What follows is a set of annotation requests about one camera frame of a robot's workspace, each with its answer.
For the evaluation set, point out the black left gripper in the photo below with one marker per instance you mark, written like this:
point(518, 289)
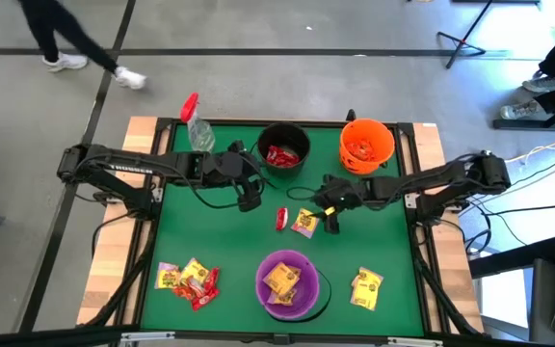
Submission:
point(229, 168)

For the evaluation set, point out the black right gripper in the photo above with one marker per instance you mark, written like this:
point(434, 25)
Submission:
point(350, 193)

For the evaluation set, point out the red KitKat bar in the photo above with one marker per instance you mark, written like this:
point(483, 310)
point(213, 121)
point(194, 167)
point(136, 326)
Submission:
point(211, 279)
point(282, 219)
point(205, 300)
point(273, 155)
point(289, 159)

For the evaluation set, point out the yellow purple Sour Patch pack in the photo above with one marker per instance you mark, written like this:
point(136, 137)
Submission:
point(167, 277)
point(305, 223)

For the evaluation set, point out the orange Reese's candy pack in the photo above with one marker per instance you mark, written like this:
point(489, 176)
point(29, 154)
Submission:
point(356, 148)
point(185, 291)
point(369, 154)

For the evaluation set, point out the yellow candy pack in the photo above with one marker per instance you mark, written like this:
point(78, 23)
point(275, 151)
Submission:
point(366, 289)
point(284, 298)
point(194, 271)
point(282, 278)

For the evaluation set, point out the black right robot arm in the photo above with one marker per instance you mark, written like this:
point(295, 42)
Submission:
point(451, 176)

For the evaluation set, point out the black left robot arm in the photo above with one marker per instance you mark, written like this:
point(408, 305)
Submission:
point(128, 166)

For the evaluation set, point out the black pumpkin bucket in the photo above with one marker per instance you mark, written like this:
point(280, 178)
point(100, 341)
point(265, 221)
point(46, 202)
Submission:
point(287, 134)

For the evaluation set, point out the clear spray bottle red trigger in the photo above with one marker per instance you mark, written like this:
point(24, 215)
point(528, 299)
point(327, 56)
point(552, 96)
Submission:
point(200, 132)

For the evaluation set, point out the green table mat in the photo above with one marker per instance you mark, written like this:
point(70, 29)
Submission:
point(378, 236)

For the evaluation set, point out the orange pumpkin bucket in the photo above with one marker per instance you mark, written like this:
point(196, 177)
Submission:
point(378, 135)

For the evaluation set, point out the small black clamp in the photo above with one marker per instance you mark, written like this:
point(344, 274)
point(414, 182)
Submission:
point(351, 115)

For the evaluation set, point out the purple pumpkin bucket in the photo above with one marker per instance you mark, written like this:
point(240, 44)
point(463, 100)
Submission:
point(309, 284)

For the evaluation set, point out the black side desk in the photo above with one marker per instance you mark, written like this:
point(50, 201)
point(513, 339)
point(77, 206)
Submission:
point(509, 260)

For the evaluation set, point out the black desk leg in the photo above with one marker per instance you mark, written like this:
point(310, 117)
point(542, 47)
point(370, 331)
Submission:
point(523, 124)

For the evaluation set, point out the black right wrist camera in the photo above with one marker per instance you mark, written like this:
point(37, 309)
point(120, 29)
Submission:
point(332, 224)

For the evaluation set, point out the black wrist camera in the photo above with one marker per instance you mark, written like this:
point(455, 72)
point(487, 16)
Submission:
point(332, 224)
point(250, 201)

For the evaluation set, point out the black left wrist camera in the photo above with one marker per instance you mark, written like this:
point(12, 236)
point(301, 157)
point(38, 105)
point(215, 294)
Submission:
point(250, 201)

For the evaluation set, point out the black aluminium rig frame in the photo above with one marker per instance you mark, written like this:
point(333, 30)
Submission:
point(41, 337)

